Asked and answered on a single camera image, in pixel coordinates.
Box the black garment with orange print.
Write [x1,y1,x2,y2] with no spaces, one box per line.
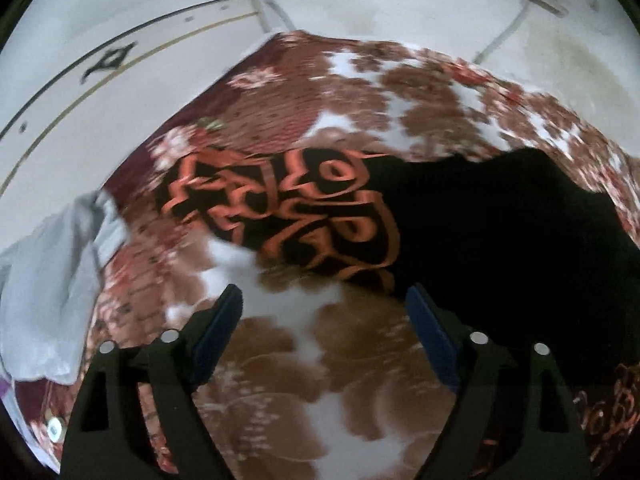
[153,147,639,479]

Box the grey white cloth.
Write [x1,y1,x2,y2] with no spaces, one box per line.
[1,191,130,385]

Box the brown floral blanket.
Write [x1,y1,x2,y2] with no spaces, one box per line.
[16,32,639,479]

